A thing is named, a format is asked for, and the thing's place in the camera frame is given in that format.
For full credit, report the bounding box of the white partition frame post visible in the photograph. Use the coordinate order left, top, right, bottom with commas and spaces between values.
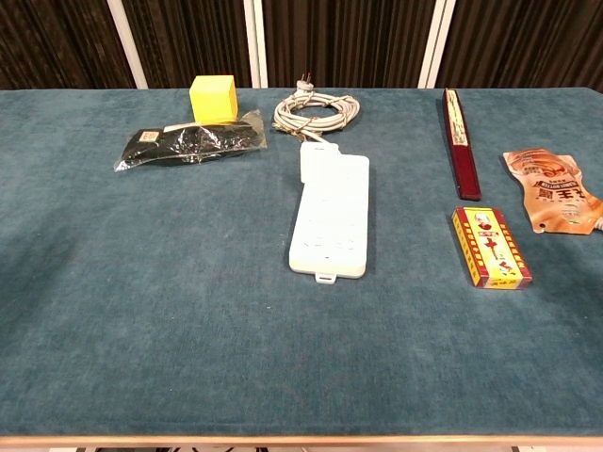
242, 0, 269, 89
417, 0, 457, 89
106, 0, 150, 89

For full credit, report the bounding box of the white plug adapter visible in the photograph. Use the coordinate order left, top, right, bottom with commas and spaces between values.
299, 140, 341, 183

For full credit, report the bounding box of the dark red chopstick box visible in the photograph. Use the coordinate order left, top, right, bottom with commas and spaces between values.
441, 87, 483, 202

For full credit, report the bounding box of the orange drink pouch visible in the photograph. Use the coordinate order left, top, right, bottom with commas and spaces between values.
501, 149, 603, 235

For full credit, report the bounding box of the teal table cloth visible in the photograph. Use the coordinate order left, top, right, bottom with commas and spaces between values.
0, 87, 603, 439

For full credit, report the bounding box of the red yellow printed box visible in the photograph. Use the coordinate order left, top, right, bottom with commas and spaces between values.
450, 205, 534, 291

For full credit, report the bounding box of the coiled white power cable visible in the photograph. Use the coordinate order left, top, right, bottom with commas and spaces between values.
271, 71, 362, 145

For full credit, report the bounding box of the white power strip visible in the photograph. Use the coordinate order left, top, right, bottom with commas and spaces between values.
287, 140, 371, 286

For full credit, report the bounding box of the black item in clear bag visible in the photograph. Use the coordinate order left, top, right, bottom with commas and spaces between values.
113, 108, 269, 173

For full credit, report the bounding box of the yellow cube block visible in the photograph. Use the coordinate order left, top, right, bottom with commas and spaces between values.
188, 74, 238, 125

